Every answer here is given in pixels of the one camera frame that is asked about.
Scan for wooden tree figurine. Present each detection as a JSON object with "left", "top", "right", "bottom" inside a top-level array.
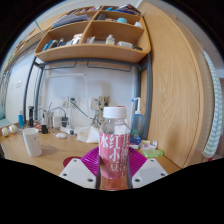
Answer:
[{"left": 94, "top": 95, "right": 111, "bottom": 128}]

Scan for black charger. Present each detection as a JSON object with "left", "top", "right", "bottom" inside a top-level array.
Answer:
[{"left": 61, "top": 116, "right": 70, "bottom": 128}]

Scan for white tissue pack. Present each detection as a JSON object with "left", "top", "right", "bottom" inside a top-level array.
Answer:
[{"left": 76, "top": 125, "right": 100, "bottom": 145}]

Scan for clear glass jar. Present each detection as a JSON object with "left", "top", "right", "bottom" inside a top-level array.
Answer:
[{"left": 44, "top": 109, "right": 55, "bottom": 130}]

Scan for clear drink bottle pink label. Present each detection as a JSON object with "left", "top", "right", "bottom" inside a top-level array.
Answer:
[{"left": 98, "top": 105, "right": 132, "bottom": 191}]

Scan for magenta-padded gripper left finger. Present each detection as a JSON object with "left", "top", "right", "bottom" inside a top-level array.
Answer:
[{"left": 59, "top": 146, "right": 101, "bottom": 190}]

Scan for light wooden wardrobe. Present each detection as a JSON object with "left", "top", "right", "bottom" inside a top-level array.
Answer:
[{"left": 136, "top": 1, "right": 215, "bottom": 170}]

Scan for small blue bottle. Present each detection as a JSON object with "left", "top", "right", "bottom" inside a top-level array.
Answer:
[{"left": 18, "top": 109, "right": 25, "bottom": 129}]

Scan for black electric shaver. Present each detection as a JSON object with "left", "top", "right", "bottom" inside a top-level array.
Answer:
[{"left": 27, "top": 105, "right": 35, "bottom": 128}]

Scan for wooden loft bed board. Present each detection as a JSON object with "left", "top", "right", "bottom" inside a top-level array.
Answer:
[{"left": 3, "top": 13, "right": 64, "bottom": 73}]

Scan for white and pink packet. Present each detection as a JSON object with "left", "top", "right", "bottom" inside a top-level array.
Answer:
[{"left": 140, "top": 139, "right": 159, "bottom": 151}]

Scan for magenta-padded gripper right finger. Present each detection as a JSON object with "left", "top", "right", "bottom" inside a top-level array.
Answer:
[{"left": 127, "top": 146, "right": 169, "bottom": 190}]

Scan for white power strip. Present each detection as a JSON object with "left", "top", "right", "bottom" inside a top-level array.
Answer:
[{"left": 59, "top": 125, "right": 80, "bottom": 136}]

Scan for bed with teal sheet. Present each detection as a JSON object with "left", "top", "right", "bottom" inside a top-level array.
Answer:
[{"left": 0, "top": 105, "right": 14, "bottom": 130}]

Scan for blue spray bottle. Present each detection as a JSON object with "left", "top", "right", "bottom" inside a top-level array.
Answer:
[{"left": 130, "top": 96, "right": 145, "bottom": 140}]

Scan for small blue box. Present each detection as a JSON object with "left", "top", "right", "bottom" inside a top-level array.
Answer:
[{"left": 129, "top": 136, "right": 143, "bottom": 150}]

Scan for white charger block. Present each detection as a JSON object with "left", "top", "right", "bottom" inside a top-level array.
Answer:
[{"left": 53, "top": 115, "right": 63, "bottom": 130}]

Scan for small black bottle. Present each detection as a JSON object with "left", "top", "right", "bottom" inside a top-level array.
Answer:
[{"left": 41, "top": 118, "right": 50, "bottom": 135}]

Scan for white desk lamp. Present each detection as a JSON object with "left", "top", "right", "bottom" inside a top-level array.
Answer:
[{"left": 44, "top": 72, "right": 92, "bottom": 128}]

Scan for green striped towel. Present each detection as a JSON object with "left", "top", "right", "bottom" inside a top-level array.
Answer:
[{"left": 201, "top": 49, "right": 224, "bottom": 160}]

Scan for green packet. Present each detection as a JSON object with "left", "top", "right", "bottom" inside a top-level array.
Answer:
[{"left": 142, "top": 148, "right": 165, "bottom": 159}]

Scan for grey metal tube frame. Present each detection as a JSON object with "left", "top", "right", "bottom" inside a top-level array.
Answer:
[{"left": 22, "top": 52, "right": 154, "bottom": 141}]

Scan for wooden shelf unit with items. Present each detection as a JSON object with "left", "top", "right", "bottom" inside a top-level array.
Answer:
[{"left": 34, "top": 3, "right": 152, "bottom": 65}]

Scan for white paper cup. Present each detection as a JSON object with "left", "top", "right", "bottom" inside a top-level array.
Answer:
[{"left": 21, "top": 127, "right": 44, "bottom": 158}]

